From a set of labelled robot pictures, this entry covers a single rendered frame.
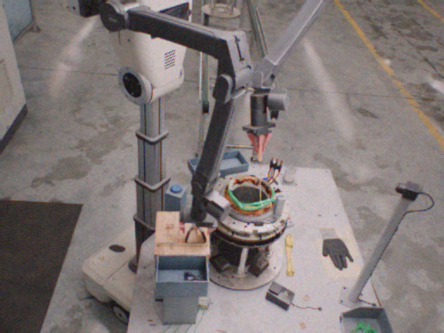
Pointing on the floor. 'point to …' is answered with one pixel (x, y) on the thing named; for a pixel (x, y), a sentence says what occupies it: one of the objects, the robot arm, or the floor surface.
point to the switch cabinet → (9, 86)
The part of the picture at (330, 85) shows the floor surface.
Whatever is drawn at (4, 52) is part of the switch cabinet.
